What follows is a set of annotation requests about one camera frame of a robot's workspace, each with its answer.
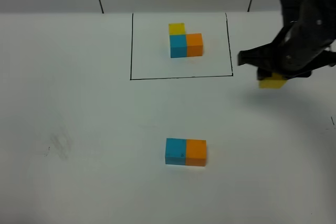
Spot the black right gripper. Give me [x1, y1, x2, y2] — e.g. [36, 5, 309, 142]
[237, 0, 335, 80]

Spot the template orange cube block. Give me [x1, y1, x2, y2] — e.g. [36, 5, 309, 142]
[186, 33, 204, 57]

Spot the template blue cube block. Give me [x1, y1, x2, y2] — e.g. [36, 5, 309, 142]
[170, 35, 187, 58]

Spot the template yellow cube block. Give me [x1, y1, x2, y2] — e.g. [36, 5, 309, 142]
[169, 23, 186, 36]

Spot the loose blue cube block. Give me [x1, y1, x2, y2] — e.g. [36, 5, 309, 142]
[165, 138, 186, 166]

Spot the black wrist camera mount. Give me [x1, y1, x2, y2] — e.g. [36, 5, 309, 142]
[280, 0, 304, 26]

